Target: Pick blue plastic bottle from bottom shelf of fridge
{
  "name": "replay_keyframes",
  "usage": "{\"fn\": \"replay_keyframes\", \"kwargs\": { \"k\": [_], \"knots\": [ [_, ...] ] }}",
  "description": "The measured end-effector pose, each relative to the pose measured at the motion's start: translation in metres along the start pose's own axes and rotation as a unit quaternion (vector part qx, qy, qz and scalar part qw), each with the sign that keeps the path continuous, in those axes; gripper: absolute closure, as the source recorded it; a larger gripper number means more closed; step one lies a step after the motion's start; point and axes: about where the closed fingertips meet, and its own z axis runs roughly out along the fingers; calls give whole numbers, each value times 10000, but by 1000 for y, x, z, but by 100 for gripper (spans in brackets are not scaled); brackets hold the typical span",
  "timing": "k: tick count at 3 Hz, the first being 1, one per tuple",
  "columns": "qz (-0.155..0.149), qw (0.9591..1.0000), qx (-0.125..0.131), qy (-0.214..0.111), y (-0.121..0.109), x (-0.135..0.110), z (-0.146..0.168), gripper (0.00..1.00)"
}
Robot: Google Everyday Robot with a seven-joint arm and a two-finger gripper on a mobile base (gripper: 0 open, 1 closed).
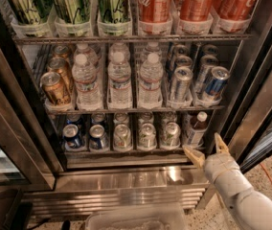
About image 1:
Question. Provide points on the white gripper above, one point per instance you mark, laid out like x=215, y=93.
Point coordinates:
x=219, y=169

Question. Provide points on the brown bottle with blue label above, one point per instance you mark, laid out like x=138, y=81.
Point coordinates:
x=196, y=128

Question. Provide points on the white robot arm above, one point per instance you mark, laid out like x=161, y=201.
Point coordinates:
x=250, y=209

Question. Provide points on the fridge door right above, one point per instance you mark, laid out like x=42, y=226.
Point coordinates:
x=252, y=142

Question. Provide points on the water bottle front right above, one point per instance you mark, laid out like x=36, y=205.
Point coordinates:
x=150, y=78

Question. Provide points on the water bottle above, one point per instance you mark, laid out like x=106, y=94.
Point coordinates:
x=119, y=82
x=86, y=82
x=150, y=78

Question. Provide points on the water bottle front middle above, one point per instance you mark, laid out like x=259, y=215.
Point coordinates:
x=119, y=82

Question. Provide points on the water bottle front left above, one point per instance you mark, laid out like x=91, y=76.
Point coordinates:
x=86, y=82

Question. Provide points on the steel fridge base grille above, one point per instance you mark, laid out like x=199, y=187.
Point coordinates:
x=82, y=194

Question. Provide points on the silver can bottom right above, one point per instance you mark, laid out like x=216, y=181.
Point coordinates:
x=170, y=138

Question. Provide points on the silver can bottom middle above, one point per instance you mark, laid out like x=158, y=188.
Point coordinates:
x=147, y=137

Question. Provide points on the silver blue can front right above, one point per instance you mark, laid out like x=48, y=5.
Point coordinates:
x=215, y=84

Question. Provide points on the silver blue can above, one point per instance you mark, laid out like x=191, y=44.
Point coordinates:
x=215, y=84
x=180, y=84

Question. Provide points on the clear plastic bin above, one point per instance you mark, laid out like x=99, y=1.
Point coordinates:
x=149, y=217

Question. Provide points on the silver blue can front left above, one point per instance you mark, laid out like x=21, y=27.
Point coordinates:
x=180, y=84

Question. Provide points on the silver can bottom left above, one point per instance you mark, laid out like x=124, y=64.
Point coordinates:
x=122, y=140

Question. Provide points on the blue pepsi can right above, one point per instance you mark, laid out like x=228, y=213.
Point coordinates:
x=98, y=139

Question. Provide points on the blue pepsi can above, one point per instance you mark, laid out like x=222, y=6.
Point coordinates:
x=98, y=139
x=72, y=137

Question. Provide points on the blue pepsi can left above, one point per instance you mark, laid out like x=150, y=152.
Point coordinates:
x=72, y=137

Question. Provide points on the red cola can middle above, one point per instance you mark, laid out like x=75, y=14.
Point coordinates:
x=195, y=10

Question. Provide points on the red cola can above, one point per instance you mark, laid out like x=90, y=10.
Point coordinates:
x=154, y=11
x=195, y=10
x=235, y=9

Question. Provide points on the red cola can right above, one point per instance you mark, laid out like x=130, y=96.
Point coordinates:
x=235, y=9

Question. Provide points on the red cola can left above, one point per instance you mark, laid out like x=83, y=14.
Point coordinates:
x=154, y=11

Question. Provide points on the gold can front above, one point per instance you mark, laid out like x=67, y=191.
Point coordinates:
x=55, y=89

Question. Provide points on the gold can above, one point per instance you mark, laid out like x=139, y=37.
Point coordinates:
x=55, y=89
x=62, y=51
x=61, y=66

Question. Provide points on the gold can middle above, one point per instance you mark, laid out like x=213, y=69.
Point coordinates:
x=61, y=66

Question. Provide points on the gold can back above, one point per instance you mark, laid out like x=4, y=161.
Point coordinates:
x=62, y=51

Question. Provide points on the green can top right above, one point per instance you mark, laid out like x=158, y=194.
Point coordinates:
x=114, y=11

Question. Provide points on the green can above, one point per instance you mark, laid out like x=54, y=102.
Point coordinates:
x=73, y=11
x=114, y=11
x=31, y=12

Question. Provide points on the green can top middle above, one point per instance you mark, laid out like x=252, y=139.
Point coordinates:
x=73, y=11

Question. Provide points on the green can top left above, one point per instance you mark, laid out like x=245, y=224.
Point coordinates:
x=31, y=12

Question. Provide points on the middle wire shelf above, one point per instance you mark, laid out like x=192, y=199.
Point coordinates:
x=135, y=110

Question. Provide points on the wire shelf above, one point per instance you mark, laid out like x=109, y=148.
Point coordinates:
x=135, y=110
x=131, y=38

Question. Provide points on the top wire shelf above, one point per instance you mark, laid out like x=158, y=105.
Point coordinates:
x=131, y=38

